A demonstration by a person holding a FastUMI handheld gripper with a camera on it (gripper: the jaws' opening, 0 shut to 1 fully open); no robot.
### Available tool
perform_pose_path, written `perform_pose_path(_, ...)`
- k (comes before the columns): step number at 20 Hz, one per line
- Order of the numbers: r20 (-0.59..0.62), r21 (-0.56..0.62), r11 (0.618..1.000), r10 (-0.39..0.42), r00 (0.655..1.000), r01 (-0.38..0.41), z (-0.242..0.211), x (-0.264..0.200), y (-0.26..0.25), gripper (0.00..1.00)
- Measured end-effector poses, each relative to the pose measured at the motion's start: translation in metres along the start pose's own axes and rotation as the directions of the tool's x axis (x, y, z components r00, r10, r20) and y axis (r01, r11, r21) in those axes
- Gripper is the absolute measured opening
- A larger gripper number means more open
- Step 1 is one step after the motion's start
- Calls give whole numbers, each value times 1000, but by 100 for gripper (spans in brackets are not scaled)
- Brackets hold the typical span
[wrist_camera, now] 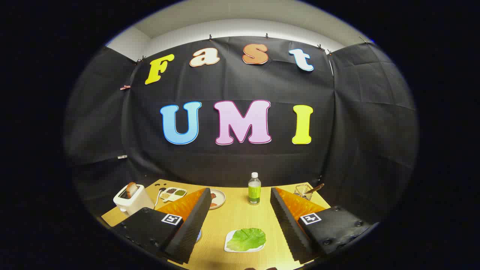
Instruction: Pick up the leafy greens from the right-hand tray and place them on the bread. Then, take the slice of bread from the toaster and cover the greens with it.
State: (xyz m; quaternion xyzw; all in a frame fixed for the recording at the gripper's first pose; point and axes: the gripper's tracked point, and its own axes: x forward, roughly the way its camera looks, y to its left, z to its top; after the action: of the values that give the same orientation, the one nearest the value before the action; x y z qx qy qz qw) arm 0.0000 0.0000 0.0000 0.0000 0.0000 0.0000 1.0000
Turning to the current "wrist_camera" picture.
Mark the white square plate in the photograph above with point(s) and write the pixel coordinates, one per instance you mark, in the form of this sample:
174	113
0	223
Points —
228	245

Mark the toasted bread slice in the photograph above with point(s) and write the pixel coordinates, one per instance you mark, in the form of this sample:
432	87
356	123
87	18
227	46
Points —
131	189

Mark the white divided dish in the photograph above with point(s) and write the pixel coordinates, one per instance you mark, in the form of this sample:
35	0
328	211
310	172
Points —
176	196

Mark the round beige plate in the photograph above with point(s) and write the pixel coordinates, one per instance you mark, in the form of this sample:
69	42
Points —
220	197

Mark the green lettuce leaf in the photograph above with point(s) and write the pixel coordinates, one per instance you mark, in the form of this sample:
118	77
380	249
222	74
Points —
245	239

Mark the blue round plate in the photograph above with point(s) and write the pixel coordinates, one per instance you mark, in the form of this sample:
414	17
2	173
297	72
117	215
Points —
198	236

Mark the white toaster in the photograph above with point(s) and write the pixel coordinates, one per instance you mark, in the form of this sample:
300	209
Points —
138	200

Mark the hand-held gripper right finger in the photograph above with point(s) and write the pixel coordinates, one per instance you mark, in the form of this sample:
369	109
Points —
290	232

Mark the black backdrop cloth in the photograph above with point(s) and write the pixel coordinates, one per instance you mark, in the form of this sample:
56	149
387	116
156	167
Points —
243	82

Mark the green label plastic bottle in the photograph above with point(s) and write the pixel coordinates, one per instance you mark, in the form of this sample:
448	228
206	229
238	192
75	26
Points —
254	193

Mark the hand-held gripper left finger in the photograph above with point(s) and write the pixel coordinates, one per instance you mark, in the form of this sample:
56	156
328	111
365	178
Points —
191	228

